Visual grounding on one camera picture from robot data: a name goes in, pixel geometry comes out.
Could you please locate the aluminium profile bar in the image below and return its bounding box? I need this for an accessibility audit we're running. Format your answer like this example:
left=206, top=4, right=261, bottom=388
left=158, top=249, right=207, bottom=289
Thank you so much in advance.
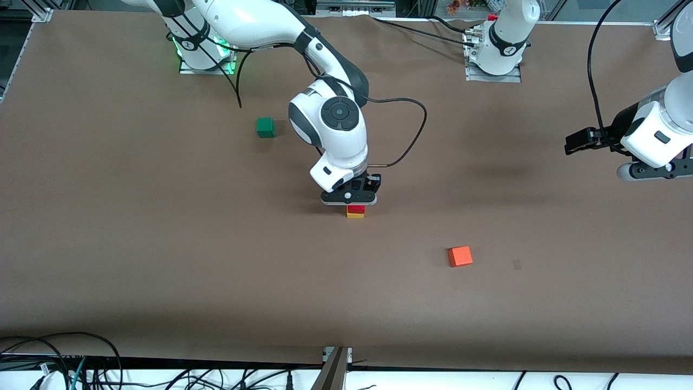
left=311, top=347, right=352, bottom=390

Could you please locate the brown paper table cover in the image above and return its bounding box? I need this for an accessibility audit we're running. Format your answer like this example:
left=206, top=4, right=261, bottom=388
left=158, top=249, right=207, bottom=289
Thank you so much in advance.
left=0, top=11, right=693, bottom=374

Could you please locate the black tangled cable bundle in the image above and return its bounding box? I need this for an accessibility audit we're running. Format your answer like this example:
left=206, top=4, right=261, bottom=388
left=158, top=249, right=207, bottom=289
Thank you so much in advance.
left=162, top=366, right=325, bottom=390

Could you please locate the grey metal rail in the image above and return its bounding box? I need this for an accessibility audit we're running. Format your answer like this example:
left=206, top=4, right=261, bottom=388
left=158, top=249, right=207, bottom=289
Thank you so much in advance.
left=317, top=0, right=396, bottom=14

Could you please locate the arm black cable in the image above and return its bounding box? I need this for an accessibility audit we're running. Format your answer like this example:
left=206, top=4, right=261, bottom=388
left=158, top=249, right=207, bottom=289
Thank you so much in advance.
left=236, top=46, right=428, bottom=167
left=589, top=0, right=623, bottom=136

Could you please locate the black looped floor cable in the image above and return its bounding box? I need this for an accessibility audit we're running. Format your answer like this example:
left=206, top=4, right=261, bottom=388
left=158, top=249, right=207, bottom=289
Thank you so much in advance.
left=0, top=331, right=123, bottom=390

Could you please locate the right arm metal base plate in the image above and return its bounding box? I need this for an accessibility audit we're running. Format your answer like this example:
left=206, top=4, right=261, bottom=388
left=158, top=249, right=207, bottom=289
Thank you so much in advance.
left=179, top=32, right=237, bottom=75

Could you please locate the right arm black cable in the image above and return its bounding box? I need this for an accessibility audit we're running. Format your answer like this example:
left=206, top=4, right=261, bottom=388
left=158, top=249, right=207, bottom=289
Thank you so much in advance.
left=236, top=46, right=428, bottom=167

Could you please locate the aluminium frame corner piece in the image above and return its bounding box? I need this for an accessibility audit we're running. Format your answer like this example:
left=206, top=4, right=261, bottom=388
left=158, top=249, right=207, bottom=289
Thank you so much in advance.
left=11, top=0, right=55, bottom=23
left=652, top=0, right=693, bottom=41

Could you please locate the teal cable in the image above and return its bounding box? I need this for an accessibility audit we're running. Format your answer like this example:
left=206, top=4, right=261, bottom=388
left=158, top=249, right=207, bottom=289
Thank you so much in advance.
left=69, top=356, right=87, bottom=390

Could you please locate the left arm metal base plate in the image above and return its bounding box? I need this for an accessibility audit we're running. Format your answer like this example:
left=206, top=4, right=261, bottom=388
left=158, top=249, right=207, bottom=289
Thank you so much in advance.
left=465, top=30, right=522, bottom=83

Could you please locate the orange wooden block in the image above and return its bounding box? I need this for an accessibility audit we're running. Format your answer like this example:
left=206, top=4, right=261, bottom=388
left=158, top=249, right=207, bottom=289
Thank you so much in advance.
left=448, top=246, right=473, bottom=268

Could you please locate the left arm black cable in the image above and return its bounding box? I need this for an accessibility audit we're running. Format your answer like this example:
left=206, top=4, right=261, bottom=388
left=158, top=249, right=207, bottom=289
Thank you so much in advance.
left=589, top=0, right=623, bottom=136

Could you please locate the black base power cable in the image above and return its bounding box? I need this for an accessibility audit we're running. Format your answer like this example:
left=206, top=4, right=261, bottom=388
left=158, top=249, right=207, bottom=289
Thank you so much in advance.
left=371, top=16, right=480, bottom=47

